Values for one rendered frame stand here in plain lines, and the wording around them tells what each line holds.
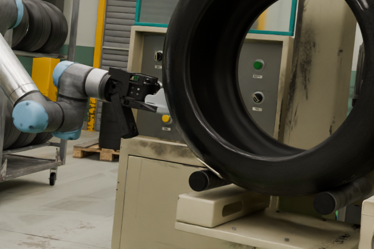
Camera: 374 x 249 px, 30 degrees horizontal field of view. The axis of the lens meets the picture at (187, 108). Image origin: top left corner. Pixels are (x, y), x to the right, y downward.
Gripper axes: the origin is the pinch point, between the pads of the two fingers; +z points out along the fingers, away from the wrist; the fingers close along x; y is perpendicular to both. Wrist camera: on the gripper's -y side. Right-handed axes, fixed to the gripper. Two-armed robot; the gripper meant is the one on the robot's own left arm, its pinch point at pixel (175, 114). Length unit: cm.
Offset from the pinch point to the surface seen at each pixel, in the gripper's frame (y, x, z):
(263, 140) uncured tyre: -2.4, 15.1, 17.4
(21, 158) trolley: -125, 353, -325
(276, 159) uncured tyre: -1.7, -11.9, 30.5
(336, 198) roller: -6.2, -8.5, 43.4
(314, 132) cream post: 1.7, 26.5, 26.1
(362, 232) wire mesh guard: 1, -60, 59
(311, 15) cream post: 30.2, 26.5, 18.3
